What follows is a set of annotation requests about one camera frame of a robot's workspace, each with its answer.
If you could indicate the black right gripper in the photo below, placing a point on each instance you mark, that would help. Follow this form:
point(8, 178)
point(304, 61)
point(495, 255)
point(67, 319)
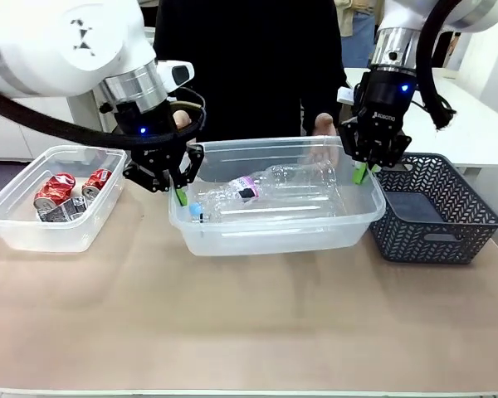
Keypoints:
point(384, 108)

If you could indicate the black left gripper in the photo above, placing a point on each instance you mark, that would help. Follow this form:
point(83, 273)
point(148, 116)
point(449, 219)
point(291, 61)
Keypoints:
point(149, 137)

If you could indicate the crushed red soda can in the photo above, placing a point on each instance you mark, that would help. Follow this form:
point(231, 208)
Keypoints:
point(97, 182)
point(56, 188)

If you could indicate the clear bottle with purple label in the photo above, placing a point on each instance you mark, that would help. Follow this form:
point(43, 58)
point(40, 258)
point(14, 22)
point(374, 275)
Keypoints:
point(249, 186)

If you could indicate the clear plastic bottle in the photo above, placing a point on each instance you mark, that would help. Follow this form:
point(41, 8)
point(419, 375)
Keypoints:
point(274, 210)

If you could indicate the crushed silver black can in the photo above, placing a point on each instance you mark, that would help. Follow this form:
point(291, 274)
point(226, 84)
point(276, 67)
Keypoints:
point(64, 210)

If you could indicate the large clear plastic tub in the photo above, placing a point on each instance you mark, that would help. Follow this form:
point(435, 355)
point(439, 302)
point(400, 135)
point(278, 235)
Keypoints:
point(274, 244)

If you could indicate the small clear plastic tub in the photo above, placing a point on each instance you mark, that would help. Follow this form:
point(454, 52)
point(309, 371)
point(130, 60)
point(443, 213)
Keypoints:
point(45, 240)

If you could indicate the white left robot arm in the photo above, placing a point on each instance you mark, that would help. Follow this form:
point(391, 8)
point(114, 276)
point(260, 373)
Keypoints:
point(58, 45)

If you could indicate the dark grey woven plastic basket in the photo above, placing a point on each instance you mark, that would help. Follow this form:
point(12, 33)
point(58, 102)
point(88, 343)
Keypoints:
point(440, 248)

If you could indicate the person left hand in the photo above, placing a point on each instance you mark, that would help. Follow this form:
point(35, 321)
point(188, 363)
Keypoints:
point(325, 132)

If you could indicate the person right hand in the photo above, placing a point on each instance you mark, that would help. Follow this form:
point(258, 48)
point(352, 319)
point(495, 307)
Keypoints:
point(182, 119)

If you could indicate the white counter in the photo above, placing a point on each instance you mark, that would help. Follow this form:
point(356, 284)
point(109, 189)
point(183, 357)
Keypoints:
point(473, 132)

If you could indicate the bystander in beige jacket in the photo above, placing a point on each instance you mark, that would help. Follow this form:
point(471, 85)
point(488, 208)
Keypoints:
point(359, 33)

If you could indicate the person torso in black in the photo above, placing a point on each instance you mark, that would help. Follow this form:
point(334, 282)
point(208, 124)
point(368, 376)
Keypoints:
point(249, 62)

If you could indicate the white cabinet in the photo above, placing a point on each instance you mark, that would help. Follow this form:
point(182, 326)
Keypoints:
point(8, 141)

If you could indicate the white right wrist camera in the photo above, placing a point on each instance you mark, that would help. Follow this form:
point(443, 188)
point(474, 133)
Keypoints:
point(345, 96)

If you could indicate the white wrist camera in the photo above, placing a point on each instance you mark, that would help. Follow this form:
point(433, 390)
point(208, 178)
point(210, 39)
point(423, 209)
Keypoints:
point(176, 74)
point(345, 96)

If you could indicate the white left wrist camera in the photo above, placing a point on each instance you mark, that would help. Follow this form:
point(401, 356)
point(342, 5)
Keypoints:
point(176, 74)

